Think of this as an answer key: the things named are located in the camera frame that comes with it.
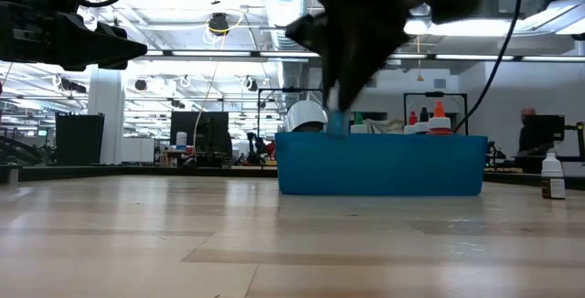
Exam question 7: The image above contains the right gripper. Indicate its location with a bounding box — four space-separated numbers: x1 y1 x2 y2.
285 0 410 112

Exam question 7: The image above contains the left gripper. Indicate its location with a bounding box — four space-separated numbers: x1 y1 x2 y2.
0 3 148 73

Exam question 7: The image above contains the green-capped large colouring bottle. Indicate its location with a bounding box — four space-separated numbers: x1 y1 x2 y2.
349 112 369 134

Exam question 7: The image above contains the blue plastic bin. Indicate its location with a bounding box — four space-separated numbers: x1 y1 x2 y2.
274 132 489 197

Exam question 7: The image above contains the orange-capped large colouring bottle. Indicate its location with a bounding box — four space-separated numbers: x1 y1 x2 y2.
427 100 454 136

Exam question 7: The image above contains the small brown dropper bottle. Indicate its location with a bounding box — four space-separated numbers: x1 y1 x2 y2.
540 153 567 200

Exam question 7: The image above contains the white plastic pipe cylinder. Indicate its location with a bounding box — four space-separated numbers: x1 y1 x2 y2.
284 100 329 133

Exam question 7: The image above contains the white building column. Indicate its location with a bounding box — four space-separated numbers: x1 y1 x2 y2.
88 67 126 166

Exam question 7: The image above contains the light crumpled cloth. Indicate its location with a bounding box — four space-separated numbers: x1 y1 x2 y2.
365 118 406 134

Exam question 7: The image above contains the black cabinet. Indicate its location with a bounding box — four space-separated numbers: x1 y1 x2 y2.
55 112 106 166

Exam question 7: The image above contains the long ceiling light strip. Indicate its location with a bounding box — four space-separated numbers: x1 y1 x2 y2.
127 48 585 62

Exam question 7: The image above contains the black standing monitor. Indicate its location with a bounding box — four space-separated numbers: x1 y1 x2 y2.
169 111 230 160

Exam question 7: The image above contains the person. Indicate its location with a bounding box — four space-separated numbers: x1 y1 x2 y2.
518 107 543 153

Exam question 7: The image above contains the black background desk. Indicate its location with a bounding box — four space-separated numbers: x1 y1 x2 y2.
514 154 585 174

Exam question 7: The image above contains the black metal frame stand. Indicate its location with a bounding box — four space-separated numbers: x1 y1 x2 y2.
256 86 326 171
402 90 469 137

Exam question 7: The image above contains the round silver air duct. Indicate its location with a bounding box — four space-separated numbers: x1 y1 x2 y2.
260 0 316 89

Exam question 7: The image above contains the black overhead camera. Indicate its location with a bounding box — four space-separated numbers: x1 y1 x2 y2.
207 12 231 37

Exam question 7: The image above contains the black table frame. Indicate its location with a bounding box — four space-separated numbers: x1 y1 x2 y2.
0 164 585 188

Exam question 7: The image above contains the wall-mounted black monitor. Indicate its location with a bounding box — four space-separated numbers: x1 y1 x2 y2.
524 114 567 143

